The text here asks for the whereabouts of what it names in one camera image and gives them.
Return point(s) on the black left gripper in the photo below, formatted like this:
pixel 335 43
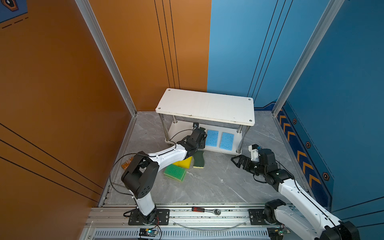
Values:
pixel 202 143

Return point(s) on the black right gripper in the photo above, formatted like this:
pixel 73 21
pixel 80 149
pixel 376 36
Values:
pixel 247 161

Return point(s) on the blue cellulose sponge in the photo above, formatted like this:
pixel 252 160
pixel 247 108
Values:
pixel 227 141
pixel 212 138

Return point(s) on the green yellow wavy sponge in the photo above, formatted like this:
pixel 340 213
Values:
pixel 199 161

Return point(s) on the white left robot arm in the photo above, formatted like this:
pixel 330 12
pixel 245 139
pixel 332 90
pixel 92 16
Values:
pixel 139 177

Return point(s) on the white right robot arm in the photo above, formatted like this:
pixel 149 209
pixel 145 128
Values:
pixel 313 222

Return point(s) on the white two-tier shelf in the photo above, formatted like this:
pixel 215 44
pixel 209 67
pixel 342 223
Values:
pixel 223 113

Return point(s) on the light green flat sponge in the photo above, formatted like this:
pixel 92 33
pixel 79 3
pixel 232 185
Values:
pixel 175 172

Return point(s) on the right circuit board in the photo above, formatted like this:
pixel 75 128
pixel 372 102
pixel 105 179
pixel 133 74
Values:
pixel 277 234

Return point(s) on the amber small bottle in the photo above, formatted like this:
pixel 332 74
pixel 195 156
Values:
pixel 126 164

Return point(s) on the left green circuit board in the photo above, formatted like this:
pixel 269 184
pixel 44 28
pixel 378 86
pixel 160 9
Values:
pixel 148 233

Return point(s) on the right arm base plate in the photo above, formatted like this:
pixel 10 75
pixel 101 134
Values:
pixel 257 217

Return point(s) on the red handled ratchet tool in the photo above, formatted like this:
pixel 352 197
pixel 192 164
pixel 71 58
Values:
pixel 216 212

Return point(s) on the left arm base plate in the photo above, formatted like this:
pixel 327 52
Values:
pixel 156 217

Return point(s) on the aluminium front rail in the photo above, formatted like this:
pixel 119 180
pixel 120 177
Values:
pixel 111 223

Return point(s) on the aluminium right corner post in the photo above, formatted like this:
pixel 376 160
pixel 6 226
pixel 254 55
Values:
pixel 319 32

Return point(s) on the aluminium corner post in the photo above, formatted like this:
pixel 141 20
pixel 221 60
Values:
pixel 101 42
pixel 319 32

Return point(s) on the aluminium left corner post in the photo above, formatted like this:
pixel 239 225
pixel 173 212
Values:
pixel 101 42

